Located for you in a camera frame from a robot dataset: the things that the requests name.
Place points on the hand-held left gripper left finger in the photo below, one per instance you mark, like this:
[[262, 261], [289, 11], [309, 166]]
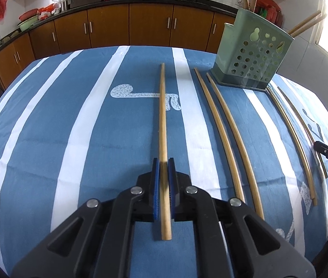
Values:
[[156, 191]]

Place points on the brown lower kitchen cabinets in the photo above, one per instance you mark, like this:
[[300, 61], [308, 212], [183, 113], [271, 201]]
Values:
[[149, 26]]

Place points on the blue white striped tablecloth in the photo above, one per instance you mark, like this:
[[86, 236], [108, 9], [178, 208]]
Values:
[[65, 150]]

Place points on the red bags above bottles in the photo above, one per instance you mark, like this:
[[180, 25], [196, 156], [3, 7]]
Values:
[[266, 2]]

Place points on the green plastic basin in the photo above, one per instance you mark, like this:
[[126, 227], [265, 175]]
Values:
[[28, 23]]

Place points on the large red plastic bottle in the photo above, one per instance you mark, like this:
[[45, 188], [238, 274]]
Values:
[[272, 14]]

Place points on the green perforated chopstick holder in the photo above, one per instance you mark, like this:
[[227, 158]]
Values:
[[251, 55]]

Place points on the steel canister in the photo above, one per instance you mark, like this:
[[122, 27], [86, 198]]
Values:
[[64, 5]]

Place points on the black kitchen countertop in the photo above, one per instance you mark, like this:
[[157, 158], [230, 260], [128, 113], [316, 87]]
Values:
[[152, 1]]

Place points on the red white plastic bag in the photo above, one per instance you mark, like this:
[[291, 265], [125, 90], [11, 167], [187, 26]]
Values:
[[46, 12]]

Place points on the dark sauce bottle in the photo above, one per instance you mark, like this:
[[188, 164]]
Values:
[[279, 18]]

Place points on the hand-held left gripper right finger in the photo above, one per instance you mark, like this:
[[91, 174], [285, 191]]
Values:
[[172, 191]]

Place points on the red plastic basin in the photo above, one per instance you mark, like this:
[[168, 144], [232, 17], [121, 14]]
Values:
[[28, 14]]

